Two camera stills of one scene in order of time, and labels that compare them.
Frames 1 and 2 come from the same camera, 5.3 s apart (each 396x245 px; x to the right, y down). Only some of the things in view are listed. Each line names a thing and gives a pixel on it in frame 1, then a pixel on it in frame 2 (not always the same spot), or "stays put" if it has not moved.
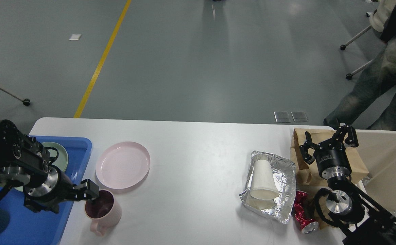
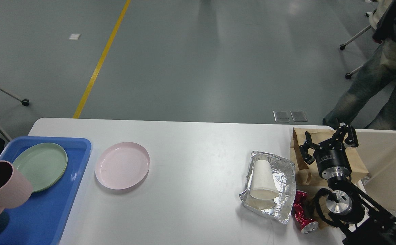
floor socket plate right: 299,116 stays put
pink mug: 105,211 → 4,187
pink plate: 123,164 stays put
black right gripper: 331,157 stays put
